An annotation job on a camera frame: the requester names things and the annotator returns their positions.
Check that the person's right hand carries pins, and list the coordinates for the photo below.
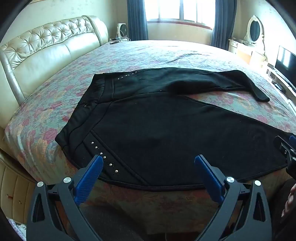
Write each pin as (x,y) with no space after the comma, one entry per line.
(290,202)

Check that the white television stand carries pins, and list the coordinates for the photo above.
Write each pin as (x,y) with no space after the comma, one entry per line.
(281,80)

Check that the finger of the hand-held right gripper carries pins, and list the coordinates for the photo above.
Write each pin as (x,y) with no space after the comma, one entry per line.
(285,146)

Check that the cream leather bed frame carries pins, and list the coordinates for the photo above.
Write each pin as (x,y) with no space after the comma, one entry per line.
(13,185)

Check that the cream tufted leather headboard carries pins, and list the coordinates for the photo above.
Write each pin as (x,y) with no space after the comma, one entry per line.
(46,53)

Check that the white table fan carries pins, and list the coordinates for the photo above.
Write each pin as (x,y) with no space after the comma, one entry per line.
(120,29)

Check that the white oval vanity mirror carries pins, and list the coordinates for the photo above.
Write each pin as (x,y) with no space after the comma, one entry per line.
(255,29)

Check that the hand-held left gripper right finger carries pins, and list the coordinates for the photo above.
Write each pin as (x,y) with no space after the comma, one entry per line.
(208,177)

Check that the black pants with studs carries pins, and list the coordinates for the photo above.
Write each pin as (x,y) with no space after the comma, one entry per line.
(161,129)

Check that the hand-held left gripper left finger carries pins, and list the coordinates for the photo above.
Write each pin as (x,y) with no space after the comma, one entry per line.
(90,177)

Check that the cream dressing table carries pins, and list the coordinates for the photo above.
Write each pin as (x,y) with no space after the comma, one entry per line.
(242,49)

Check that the black television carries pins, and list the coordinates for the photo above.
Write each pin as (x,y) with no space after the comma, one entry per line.
(285,63)

